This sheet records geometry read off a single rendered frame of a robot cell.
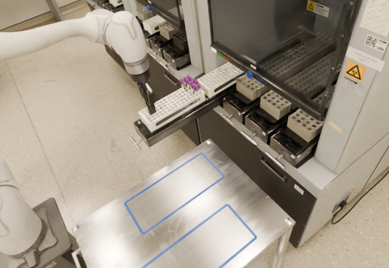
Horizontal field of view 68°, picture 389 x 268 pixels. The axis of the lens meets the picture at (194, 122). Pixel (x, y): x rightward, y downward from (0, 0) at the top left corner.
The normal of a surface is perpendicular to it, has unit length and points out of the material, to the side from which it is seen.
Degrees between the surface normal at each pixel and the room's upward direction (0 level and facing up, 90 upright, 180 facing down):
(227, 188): 0
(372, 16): 90
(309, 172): 0
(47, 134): 0
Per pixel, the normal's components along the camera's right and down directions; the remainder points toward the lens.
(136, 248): -0.12, -0.67
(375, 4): -0.81, 0.49
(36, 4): 0.58, 0.55
